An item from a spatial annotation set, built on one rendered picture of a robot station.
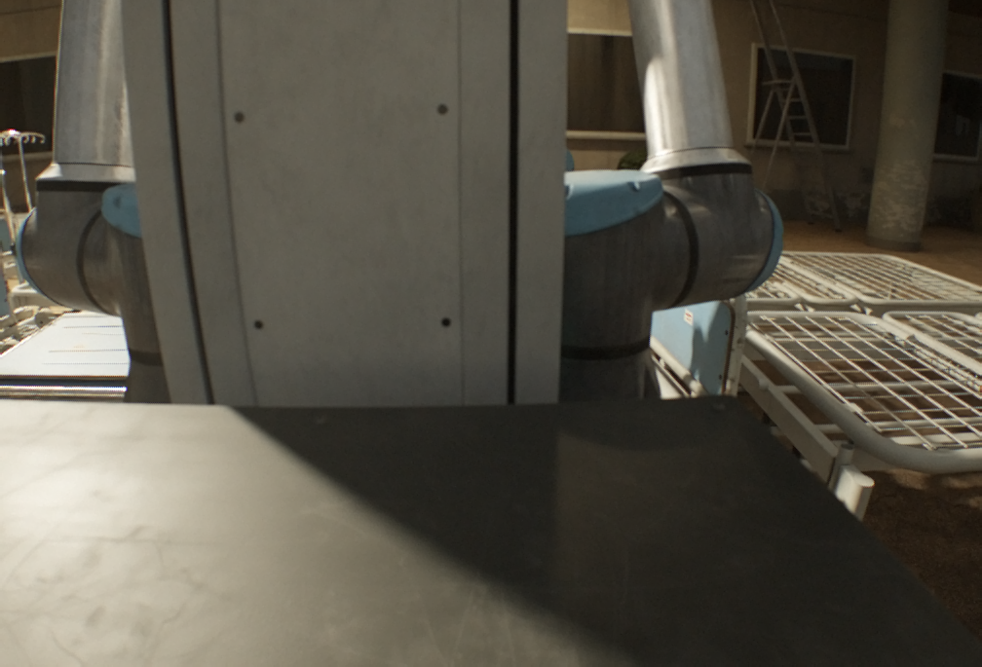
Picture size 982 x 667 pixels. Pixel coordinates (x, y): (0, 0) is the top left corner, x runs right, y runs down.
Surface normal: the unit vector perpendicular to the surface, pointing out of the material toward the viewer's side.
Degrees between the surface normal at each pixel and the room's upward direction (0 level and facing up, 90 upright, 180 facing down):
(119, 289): 94
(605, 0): 90
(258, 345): 90
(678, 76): 81
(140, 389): 70
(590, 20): 90
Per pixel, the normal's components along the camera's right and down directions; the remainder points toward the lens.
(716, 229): 0.38, -0.23
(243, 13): 0.06, 0.28
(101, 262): -0.34, 0.04
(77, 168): 0.22, -0.59
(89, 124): 0.44, 0.14
